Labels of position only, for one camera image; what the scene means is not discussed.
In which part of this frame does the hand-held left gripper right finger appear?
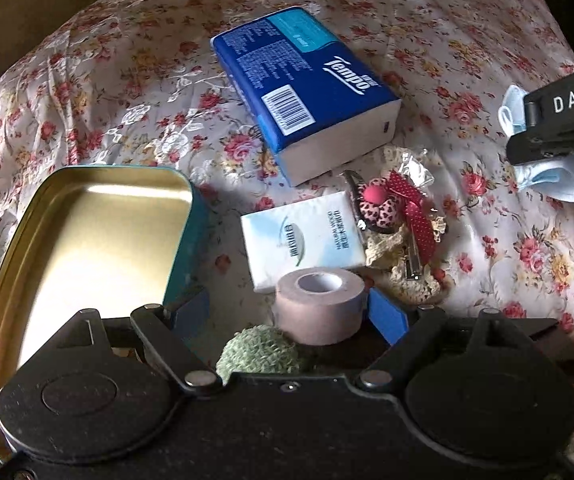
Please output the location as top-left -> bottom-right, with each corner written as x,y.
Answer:
359,287 -> 574,388

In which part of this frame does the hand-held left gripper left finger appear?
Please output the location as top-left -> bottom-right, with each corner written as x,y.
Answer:
52,287 -> 218,391

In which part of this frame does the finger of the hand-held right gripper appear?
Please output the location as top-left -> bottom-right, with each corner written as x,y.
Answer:
506,125 -> 574,178

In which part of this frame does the blue face mask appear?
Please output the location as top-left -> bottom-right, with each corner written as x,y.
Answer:
498,85 -> 574,203

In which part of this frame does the cream lace scrunchie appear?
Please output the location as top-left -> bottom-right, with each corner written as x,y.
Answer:
364,146 -> 450,306

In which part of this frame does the beige tape roll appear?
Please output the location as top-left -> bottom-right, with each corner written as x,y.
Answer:
274,268 -> 368,346

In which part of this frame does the green knitted scrunchie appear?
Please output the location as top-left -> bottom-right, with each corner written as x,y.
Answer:
215,326 -> 304,378

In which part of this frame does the white pocket tissue pack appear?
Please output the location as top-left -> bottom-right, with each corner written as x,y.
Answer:
240,191 -> 368,293

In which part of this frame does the teal tin box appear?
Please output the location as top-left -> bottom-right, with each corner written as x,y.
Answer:
0,165 -> 211,466

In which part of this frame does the red polka-dot bow clip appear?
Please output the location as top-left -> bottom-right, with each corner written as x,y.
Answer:
386,170 -> 439,281

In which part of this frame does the clear plastic wrapper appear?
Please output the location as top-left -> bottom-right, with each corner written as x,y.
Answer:
396,148 -> 436,193

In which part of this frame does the floral bedsheet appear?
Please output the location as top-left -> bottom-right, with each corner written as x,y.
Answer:
0,0 -> 574,411

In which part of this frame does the blue tissue pack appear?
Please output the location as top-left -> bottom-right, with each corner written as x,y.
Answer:
210,6 -> 402,186

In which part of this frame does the leopard flower hair tie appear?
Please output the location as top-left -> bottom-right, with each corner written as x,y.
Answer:
342,170 -> 403,236

